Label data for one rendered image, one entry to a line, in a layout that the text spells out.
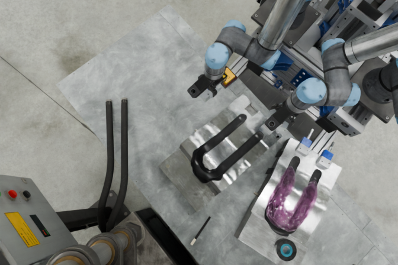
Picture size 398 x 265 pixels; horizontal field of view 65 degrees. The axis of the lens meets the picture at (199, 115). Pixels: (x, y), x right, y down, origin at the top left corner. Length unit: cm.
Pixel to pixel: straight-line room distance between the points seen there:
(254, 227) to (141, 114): 71
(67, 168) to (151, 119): 105
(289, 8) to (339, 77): 27
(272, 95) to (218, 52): 122
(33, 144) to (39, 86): 43
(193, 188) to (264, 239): 35
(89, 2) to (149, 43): 127
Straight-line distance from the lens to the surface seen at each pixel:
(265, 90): 222
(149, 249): 147
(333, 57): 109
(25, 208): 107
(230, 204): 144
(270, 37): 105
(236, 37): 110
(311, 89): 100
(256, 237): 136
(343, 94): 106
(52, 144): 245
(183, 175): 137
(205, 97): 134
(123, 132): 142
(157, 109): 149
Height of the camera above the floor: 223
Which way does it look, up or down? 75 degrees down
